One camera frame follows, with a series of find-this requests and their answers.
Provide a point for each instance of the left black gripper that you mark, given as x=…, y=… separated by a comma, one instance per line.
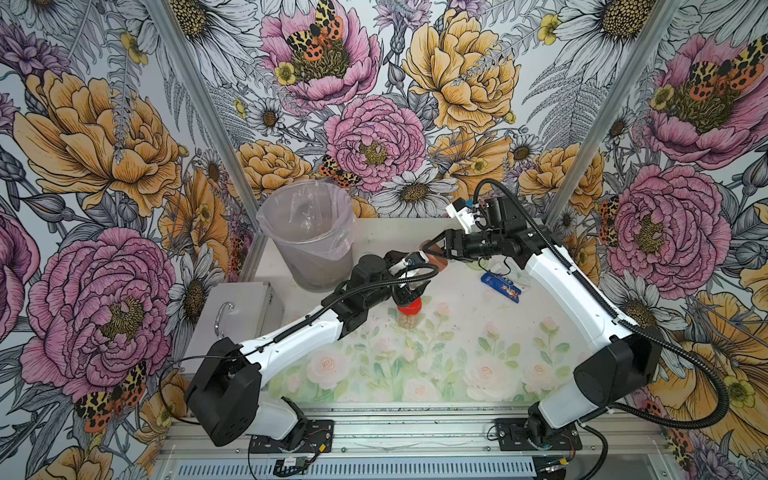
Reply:
x=405, y=294

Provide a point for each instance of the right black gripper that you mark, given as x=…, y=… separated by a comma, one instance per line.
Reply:
x=460, y=237

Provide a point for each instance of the mesh bin with pink bag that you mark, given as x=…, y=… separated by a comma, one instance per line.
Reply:
x=312, y=225

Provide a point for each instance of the brown lid peanut jar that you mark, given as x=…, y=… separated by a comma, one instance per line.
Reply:
x=419, y=279

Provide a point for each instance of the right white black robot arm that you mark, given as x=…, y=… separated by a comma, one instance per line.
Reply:
x=622, y=357

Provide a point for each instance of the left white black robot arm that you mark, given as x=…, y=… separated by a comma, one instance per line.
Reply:
x=225, y=392

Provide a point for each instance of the red lid peanut jar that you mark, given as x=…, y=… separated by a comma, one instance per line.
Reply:
x=408, y=317

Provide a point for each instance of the blue gauze bandage packet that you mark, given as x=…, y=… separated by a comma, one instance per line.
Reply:
x=502, y=285

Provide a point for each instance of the silver aluminium case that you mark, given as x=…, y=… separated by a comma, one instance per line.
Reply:
x=241, y=311

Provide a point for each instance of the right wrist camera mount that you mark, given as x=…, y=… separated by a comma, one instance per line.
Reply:
x=466, y=214

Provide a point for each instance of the aluminium rail frame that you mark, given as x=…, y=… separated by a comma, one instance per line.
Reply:
x=425, y=441

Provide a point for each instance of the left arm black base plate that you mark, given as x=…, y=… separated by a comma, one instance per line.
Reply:
x=310, y=437

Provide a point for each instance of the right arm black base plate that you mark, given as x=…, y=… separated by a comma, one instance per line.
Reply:
x=519, y=434

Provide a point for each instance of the left aluminium corner post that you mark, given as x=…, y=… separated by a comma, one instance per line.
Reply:
x=185, y=66

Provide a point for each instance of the aluminium corner post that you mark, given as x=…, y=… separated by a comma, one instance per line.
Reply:
x=185, y=66
x=650, y=37

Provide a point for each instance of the right aluminium corner post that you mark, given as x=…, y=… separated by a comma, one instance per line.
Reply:
x=650, y=37

